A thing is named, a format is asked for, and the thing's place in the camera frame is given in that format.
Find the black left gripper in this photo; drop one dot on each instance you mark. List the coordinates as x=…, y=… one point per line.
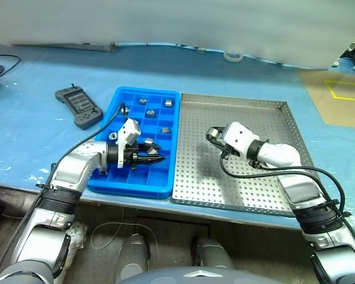
x=132, y=156

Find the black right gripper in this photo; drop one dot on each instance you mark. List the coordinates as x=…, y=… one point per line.
x=227, y=150

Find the silver metal roller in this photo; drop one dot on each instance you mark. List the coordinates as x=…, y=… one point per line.
x=148, y=140
x=165, y=130
x=150, y=113
x=126, y=110
x=142, y=101
x=112, y=136

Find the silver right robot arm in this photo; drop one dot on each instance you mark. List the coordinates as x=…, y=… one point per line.
x=301, y=189

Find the blue compartment tray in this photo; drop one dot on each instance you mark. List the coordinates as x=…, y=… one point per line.
x=156, y=180

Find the perforated steel tray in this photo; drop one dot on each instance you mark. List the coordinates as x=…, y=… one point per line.
x=201, y=183

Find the small metal nut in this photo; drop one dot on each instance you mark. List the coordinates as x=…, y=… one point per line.
x=169, y=103

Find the translucent tape roll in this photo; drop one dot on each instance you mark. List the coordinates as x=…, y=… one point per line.
x=233, y=58

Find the dark grey handheld controller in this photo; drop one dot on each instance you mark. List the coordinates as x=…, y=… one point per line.
x=83, y=109

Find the dark rounded robot leg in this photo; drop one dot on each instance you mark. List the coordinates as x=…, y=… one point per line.
x=134, y=257
x=210, y=254

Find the brown cardboard sheet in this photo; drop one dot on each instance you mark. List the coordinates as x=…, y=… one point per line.
x=313, y=100

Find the white crumpled cloth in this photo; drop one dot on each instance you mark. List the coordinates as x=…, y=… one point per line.
x=77, y=236

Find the blue plastic table cover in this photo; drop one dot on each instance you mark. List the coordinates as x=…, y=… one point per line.
x=32, y=142

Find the yellow tape square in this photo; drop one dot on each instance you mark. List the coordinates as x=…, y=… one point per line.
x=330, y=88

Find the grey robot torso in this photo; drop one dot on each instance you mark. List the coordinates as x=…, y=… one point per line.
x=195, y=276

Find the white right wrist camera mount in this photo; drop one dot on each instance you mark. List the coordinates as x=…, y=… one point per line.
x=239, y=136

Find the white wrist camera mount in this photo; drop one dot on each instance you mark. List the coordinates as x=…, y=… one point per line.
x=130, y=130
x=239, y=136

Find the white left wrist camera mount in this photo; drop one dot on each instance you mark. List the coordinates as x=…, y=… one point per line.
x=130, y=130

